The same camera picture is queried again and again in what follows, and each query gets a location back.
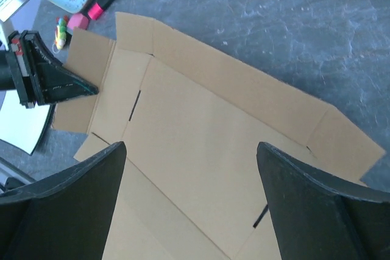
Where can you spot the pink eraser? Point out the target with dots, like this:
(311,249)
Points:
(78,20)

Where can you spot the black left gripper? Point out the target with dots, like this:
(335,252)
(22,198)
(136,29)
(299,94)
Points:
(38,76)

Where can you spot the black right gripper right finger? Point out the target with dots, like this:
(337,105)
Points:
(317,215)

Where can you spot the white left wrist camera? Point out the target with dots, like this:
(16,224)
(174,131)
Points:
(8,9)

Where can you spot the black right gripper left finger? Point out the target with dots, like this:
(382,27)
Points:
(66,215)

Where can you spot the brown cardboard box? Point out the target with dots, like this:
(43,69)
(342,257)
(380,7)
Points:
(191,118)

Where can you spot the white square plate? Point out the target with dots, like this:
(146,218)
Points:
(22,127)

